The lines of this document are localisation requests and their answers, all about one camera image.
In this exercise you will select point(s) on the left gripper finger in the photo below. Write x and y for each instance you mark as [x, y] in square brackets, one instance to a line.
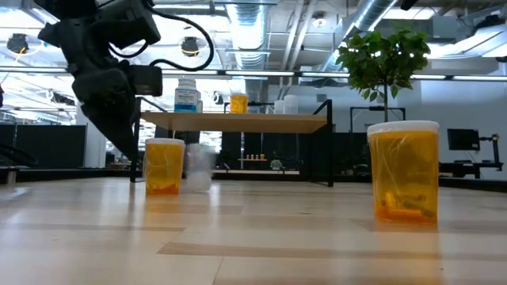
[119, 126]

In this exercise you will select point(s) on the orange pill bottle white cap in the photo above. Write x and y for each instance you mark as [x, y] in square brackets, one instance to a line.
[163, 166]
[404, 174]
[239, 103]

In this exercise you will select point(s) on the clear plastic pill bottle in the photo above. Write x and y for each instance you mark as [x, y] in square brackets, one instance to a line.
[198, 166]
[279, 107]
[291, 105]

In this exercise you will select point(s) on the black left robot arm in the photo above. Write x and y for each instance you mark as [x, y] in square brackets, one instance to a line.
[91, 23]

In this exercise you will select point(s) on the small background wooden shelf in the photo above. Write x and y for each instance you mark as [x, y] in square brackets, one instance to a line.
[253, 160]

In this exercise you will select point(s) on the black round ceiling fixture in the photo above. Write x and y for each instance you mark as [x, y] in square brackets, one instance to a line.
[190, 45]
[17, 42]

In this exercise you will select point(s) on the potted green plant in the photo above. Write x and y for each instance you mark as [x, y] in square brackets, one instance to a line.
[380, 55]

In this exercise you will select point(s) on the black background monitor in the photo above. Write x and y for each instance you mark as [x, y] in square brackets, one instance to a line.
[463, 139]

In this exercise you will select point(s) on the black background desk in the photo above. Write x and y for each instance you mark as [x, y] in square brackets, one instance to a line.
[467, 167]

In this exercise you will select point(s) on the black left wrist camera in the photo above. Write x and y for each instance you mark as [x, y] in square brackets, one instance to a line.
[146, 81]

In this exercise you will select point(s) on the black aluminium table frame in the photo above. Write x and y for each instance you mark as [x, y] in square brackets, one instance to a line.
[79, 174]

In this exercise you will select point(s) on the silver ribbed ventilation duct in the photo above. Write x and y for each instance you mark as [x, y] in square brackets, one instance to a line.
[247, 35]
[368, 16]

